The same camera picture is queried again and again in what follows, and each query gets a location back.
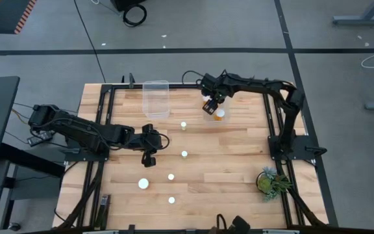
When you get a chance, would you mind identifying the black rectangular device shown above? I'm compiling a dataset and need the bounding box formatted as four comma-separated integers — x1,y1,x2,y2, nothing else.
95,194,112,230

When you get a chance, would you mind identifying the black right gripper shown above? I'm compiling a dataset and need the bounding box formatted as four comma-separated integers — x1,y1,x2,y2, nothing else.
199,73,231,115

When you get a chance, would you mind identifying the black cable coil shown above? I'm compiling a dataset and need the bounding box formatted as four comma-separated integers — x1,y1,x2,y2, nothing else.
121,3,148,28

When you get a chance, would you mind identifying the potted succulent plant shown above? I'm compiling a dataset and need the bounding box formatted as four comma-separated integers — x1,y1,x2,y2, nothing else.
255,166,293,202

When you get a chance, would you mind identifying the black cable bundle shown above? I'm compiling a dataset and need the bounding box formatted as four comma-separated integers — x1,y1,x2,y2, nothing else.
276,161,327,228
56,161,105,230

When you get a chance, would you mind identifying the black object with loop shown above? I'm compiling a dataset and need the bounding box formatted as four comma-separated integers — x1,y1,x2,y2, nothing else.
215,213,251,234

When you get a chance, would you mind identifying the yellow cable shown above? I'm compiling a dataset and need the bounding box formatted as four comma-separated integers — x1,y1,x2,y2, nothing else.
10,109,32,126

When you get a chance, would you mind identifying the grey table leg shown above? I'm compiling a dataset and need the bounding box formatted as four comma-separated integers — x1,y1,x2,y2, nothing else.
332,0,374,26

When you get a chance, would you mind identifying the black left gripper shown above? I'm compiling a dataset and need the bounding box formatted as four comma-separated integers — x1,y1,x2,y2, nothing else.
138,125,164,168

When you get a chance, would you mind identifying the dark desk support beam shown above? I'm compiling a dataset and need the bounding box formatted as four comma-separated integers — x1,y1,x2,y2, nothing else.
0,142,66,178

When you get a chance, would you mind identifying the black power adapter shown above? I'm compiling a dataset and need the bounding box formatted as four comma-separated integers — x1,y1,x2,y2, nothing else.
27,132,54,147

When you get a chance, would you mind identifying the black box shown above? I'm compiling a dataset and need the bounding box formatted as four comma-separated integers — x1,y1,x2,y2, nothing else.
110,0,147,12

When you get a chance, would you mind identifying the black table frame rail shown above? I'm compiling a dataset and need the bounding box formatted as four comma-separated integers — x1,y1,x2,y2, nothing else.
99,83,305,234

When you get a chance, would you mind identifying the striped hazard floor mat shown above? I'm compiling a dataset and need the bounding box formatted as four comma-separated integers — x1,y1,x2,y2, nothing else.
0,0,38,35

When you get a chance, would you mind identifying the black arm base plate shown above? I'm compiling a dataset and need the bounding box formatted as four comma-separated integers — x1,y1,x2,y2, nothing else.
64,138,112,163
268,135,327,162

